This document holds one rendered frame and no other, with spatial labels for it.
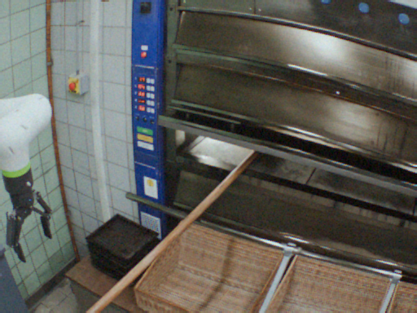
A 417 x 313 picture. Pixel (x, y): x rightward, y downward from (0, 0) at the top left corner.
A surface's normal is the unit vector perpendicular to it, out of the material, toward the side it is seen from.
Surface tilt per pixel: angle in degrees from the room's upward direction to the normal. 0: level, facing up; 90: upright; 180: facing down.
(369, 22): 90
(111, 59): 90
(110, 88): 90
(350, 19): 90
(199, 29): 70
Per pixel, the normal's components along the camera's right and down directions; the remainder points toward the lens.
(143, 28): -0.47, 0.42
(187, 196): -0.44, 0.10
